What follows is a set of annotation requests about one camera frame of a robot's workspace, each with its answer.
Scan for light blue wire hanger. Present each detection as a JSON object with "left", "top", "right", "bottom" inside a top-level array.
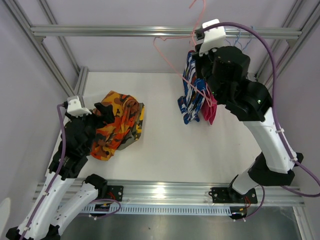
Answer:
[{"left": 241, "top": 25, "right": 256, "bottom": 51}]

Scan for blue hanger of camouflage trousers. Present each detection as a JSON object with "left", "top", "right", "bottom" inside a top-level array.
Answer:
[{"left": 232, "top": 28, "right": 244, "bottom": 50}]

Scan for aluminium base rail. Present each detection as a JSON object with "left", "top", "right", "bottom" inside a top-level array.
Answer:
[{"left": 32, "top": 178, "right": 305, "bottom": 207}]

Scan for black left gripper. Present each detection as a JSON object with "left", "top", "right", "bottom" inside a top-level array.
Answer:
[{"left": 66, "top": 102, "right": 115, "bottom": 153}]

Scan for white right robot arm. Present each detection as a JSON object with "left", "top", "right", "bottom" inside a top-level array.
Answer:
[{"left": 192, "top": 46, "right": 303, "bottom": 202}]

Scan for white slotted cable duct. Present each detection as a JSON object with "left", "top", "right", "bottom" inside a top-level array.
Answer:
[{"left": 79, "top": 203, "right": 246, "bottom": 217}]

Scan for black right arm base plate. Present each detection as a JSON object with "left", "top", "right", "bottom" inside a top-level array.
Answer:
[{"left": 208, "top": 187, "right": 258, "bottom": 204}]

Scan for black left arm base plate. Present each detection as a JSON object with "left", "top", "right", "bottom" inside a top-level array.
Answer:
[{"left": 100, "top": 185, "right": 124, "bottom": 202}]

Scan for olive yellow camouflage trousers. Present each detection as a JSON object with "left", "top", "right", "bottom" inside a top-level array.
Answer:
[{"left": 117, "top": 102, "right": 145, "bottom": 151}]

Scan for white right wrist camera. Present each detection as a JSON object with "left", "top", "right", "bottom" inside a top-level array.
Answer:
[{"left": 195, "top": 18, "right": 226, "bottom": 57}]

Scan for pink trousers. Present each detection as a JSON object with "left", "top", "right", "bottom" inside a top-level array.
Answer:
[{"left": 201, "top": 99, "right": 217, "bottom": 125}]

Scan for orange camouflage trousers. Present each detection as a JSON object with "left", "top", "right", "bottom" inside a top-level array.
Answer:
[{"left": 91, "top": 91, "right": 141, "bottom": 161}]

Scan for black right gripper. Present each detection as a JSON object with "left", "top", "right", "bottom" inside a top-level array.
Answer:
[{"left": 192, "top": 40, "right": 226, "bottom": 102}]

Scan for aluminium hanging rail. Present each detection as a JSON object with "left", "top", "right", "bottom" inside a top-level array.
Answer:
[{"left": 30, "top": 24, "right": 302, "bottom": 40}]

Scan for blue white patterned trousers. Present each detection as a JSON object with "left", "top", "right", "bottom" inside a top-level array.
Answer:
[{"left": 177, "top": 50, "right": 206, "bottom": 125}]

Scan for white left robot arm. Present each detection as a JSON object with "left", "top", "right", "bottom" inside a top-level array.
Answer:
[{"left": 5, "top": 102, "right": 115, "bottom": 240}]

